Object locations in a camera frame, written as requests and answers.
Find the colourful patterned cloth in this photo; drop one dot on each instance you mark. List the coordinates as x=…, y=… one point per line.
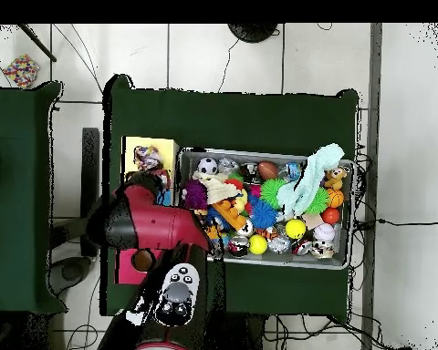
x=22, y=71
x=148, y=158

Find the mint green cloth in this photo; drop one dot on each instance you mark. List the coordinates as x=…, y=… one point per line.
x=306, y=186

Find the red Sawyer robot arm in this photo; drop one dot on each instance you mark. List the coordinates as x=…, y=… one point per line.
x=160, y=226

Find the wooden box with three holes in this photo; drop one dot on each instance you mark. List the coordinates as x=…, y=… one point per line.
x=169, y=153

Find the silver mesh bin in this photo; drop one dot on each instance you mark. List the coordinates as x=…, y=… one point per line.
x=314, y=264

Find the cream yellow cloth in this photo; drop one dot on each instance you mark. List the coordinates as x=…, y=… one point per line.
x=219, y=189

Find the purple spiky toy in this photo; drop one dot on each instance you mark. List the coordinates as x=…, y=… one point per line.
x=195, y=195

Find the small soccer ball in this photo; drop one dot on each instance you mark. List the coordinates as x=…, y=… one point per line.
x=207, y=166

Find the blue spiky ball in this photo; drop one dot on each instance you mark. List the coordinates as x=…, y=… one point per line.
x=263, y=215

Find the green spiky ball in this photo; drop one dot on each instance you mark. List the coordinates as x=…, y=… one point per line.
x=272, y=193

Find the small brown football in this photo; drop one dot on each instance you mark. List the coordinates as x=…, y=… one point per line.
x=267, y=170

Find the yellow ball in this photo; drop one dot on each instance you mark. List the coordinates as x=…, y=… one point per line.
x=295, y=229

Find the small brown teddy bear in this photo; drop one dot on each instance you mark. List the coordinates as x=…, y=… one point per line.
x=334, y=177

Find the small orange basketball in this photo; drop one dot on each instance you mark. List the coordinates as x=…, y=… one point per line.
x=335, y=198

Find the black round object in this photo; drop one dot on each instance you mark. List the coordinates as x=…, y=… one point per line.
x=253, y=32

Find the grey rounded object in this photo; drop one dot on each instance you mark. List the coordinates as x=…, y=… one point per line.
x=69, y=273

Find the black rod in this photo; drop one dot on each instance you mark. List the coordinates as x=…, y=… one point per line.
x=36, y=42

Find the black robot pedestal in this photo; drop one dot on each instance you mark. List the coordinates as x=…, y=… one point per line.
x=253, y=335

